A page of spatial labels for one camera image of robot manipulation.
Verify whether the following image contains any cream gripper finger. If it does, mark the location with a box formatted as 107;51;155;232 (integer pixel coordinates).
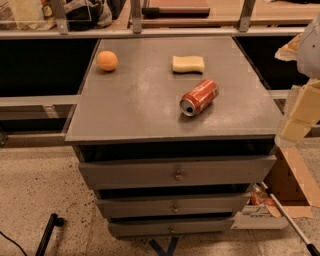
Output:
280;80;320;142

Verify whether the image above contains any red coke can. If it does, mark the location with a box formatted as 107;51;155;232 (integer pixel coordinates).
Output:
179;79;219;117

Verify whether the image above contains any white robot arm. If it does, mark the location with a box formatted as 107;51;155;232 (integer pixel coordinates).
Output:
275;14;320;147

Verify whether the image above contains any cardboard box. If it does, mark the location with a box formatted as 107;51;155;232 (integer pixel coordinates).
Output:
232;147;320;229

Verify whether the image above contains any top grey drawer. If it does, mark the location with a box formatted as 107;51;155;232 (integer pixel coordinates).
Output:
79;155;276;190

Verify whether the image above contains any grey drawer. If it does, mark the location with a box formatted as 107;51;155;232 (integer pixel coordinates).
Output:
79;155;276;190
108;218;234;237
97;193;249;219

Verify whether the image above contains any red packet in box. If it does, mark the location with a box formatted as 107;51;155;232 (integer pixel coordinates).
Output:
250;184;275;206

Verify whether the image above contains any yellow sponge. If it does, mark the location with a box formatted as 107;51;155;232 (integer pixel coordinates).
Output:
172;56;205;73

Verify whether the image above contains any grey drawer cabinet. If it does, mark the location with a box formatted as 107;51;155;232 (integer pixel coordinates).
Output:
66;37;281;224

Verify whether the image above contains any middle grey drawer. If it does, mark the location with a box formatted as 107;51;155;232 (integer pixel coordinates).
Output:
97;193;249;219

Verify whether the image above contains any bottom grey drawer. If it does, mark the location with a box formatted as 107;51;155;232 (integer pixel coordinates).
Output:
108;218;234;237

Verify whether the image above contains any blue tape on floor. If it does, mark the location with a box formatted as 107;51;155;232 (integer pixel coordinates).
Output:
148;236;179;256

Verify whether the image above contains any orange ball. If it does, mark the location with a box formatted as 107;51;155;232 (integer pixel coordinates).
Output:
96;51;118;72

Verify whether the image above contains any grey bag behind railing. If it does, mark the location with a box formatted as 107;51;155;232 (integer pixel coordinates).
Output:
64;0;112;31

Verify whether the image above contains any black bar on floor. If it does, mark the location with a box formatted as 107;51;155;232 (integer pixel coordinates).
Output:
35;213;64;256

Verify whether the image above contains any metal railing frame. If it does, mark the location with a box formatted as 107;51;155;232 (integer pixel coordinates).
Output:
0;0;320;40

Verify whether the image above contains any white stick black handle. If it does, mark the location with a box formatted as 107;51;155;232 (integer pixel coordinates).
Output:
261;182;320;256

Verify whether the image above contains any black cable on floor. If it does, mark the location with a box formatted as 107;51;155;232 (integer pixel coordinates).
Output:
0;230;29;256

